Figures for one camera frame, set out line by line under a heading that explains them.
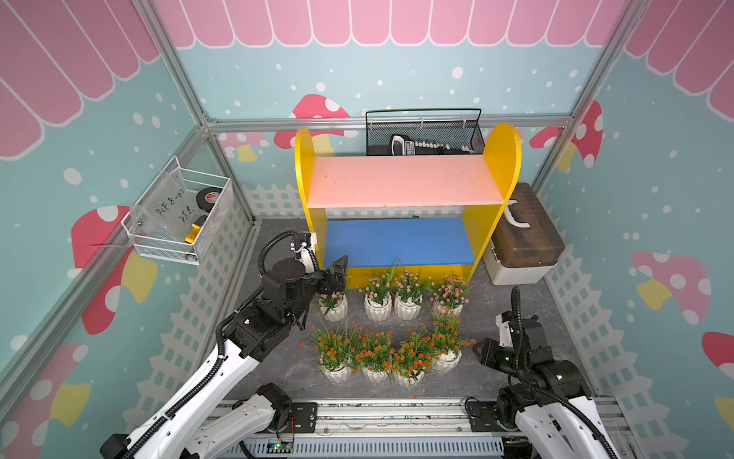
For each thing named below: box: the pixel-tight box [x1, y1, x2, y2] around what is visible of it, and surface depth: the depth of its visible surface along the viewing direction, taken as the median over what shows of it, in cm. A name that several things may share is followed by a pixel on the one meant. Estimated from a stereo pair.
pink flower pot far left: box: [318, 290, 349, 323], surface depth 89 cm
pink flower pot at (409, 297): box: [394, 269, 432, 322], surface depth 87 cm
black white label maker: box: [389, 133, 472, 156], surface depth 91 cm
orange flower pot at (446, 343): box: [430, 310, 477, 372], surface depth 75 cm
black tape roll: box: [195, 186, 223, 213], surface depth 81 cm
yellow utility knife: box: [184, 215, 208, 244], surface depth 64 cm
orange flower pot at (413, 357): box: [390, 325, 436, 389], surface depth 72 cm
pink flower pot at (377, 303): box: [358, 259, 400, 323], surface depth 87 cm
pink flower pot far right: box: [428, 274, 472, 317], surface depth 84 cm
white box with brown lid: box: [482, 182, 566, 286], surface depth 94 cm
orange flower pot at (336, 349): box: [300, 318, 363, 384], surface depth 74 cm
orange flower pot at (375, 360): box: [356, 331, 393, 384], surface depth 74 cm
